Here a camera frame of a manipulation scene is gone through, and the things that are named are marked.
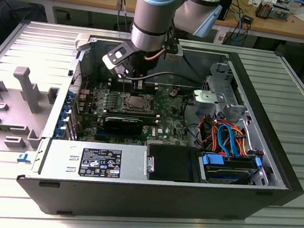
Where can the black power supply label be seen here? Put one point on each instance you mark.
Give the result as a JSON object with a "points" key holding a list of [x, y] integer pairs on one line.
{"points": [[100, 163]]}

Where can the CPU socket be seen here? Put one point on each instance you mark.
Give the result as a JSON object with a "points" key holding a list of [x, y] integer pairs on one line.
{"points": [[123, 107]]}

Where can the metal locking lever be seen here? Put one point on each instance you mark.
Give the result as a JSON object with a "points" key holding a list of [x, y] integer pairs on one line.
{"points": [[141, 110], [123, 89]]}

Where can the grey metal device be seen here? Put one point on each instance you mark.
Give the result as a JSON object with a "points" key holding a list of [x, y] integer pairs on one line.
{"points": [[279, 13]]}

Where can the black bay cover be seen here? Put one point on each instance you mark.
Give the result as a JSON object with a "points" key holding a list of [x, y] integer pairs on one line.
{"points": [[174, 162]]}

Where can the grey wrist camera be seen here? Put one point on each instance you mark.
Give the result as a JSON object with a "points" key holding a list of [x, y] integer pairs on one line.
{"points": [[175, 49]]}

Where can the grey parts rack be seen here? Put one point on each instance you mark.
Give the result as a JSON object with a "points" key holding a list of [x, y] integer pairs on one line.
{"points": [[13, 110]]}

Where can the silver bay latch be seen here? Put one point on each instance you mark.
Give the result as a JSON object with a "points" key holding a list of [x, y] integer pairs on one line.
{"points": [[151, 164]]}

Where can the silver power supply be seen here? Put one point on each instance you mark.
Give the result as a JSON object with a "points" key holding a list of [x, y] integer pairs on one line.
{"points": [[60, 153]]}

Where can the blue expansion slot retainer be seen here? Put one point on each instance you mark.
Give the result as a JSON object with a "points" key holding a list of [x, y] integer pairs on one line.
{"points": [[65, 114]]}

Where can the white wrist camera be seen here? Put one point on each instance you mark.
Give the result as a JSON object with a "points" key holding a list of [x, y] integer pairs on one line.
{"points": [[114, 57]]}

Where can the black PC case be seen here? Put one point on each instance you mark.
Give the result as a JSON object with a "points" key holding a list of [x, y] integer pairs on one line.
{"points": [[132, 201]]}

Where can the silver CPU plate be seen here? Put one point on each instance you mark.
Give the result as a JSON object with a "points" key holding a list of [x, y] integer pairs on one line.
{"points": [[137, 102]]}

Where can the black graphics card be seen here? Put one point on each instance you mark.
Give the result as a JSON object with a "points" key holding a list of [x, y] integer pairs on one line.
{"points": [[123, 126]]}

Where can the copper wound transformer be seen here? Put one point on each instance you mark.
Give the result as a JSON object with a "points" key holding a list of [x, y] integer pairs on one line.
{"points": [[263, 10]]}

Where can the small black device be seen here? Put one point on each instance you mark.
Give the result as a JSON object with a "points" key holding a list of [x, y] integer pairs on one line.
{"points": [[247, 19]]}

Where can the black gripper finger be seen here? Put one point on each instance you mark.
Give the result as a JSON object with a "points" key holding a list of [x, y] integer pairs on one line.
{"points": [[135, 84], [143, 84]]}

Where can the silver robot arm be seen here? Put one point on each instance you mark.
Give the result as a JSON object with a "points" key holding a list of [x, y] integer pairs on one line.
{"points": [[151, 18]]}

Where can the round silver bracket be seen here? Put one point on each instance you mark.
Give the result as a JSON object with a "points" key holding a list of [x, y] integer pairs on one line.
{"points": [[205, 98]]}

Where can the green motherboard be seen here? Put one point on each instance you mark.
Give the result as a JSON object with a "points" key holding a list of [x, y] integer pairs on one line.
{"points": [[167, 121]]}

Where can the blue disk carrier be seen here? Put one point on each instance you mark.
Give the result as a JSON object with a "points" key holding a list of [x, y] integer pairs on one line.
{"points": [[212, 160]]}

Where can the silver hard disk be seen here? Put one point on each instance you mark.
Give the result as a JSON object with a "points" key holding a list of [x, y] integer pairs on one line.
{"points": [[227, 176]]}

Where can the tall black box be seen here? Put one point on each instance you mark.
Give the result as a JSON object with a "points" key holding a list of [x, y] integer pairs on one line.
{"points": [[227, 7]]}

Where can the metal drive cage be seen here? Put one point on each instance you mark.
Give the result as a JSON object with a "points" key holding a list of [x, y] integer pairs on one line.
{"points": [[226, 83]]}

